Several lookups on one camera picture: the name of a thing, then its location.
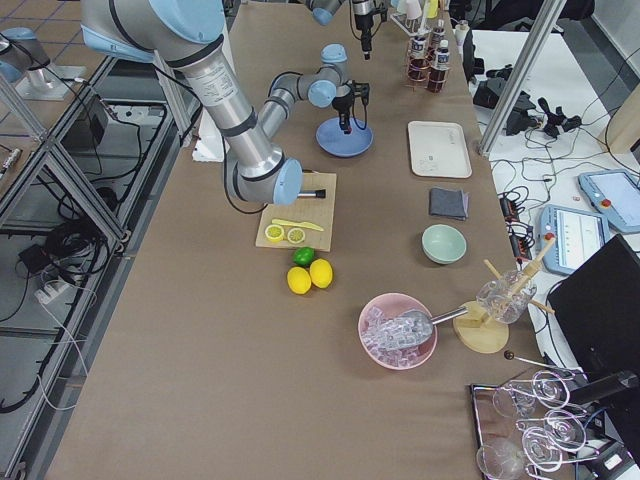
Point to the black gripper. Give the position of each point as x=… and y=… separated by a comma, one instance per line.
x=363, y=15
x=342, y=105

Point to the blue round plate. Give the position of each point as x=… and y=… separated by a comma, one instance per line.
x=333, y=140

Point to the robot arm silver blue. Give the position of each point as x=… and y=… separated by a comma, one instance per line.
x=323, y=11
x=188, y=36

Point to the dark drink bottle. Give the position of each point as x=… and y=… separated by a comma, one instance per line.
x=417, y=64
x=438, y=32
x=439, y=68

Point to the pale pink plastic cup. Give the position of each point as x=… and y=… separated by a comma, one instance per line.
x=413, y=9

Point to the steel muddler black tip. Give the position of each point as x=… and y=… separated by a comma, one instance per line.
x=315, y=194

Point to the dark drink bottle front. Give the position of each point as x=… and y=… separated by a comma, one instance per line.
x=439, y=68

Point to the yellow green plastic cup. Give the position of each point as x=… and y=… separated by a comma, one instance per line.
x=432, y=9

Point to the wooden cutting board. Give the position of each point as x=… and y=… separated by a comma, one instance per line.
x=319, y=211

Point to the cream rabbit tray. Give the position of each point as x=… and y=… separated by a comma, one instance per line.
x=438, y=149

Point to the yellow plastic knife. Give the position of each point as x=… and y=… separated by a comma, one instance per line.
x=302, y=224

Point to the lemon half upper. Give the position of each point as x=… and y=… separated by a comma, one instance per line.
x=296, y=235

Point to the lemon half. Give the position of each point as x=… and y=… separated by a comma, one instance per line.
x=296, y=235
x=274, y=233

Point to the lemon half lower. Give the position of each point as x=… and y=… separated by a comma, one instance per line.
x=274, y=233

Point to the grey folded cloth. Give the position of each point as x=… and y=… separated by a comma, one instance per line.
x=448, y=203

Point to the green lime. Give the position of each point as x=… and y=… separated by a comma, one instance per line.
x=303, y=256

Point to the yellow lemon upper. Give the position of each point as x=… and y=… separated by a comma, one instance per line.
x=321, y=273

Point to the yellow lemon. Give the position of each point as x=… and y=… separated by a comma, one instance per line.
x=299, y=280
x=321, y=273

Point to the mint green bowl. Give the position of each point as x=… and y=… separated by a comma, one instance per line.
x=443, y=244

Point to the yellow lemon lower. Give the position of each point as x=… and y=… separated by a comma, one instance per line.
x=299, y=280

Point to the pink ice bowl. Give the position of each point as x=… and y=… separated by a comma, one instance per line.
x=372, y=326

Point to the metal ice scoop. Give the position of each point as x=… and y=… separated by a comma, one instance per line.
x=425, y=322

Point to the glass mug on stand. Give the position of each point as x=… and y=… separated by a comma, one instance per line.
x=505, y=299

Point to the blue teach pendant near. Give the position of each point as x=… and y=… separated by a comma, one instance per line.
x=570, y=237

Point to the blue teach pendant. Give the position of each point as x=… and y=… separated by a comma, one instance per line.
x=615, y=195
x=570, y=237

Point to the blue teach pendant far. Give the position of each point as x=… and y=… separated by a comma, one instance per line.
x=615, y=195

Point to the black laptop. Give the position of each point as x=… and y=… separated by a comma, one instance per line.
x=597, y=309

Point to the wine glass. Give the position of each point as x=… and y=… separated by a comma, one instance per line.
x=542, y=448
x=519, y=398

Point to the black glass rack tray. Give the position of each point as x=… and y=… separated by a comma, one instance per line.
x=606, y=455

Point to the copper wire bottle rack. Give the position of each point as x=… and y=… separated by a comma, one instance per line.
x=430, y=56

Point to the white wire cup rack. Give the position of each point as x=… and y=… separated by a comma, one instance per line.
x=421, y=26

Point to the aluminium frame post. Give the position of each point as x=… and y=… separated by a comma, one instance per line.
x=541, y=29

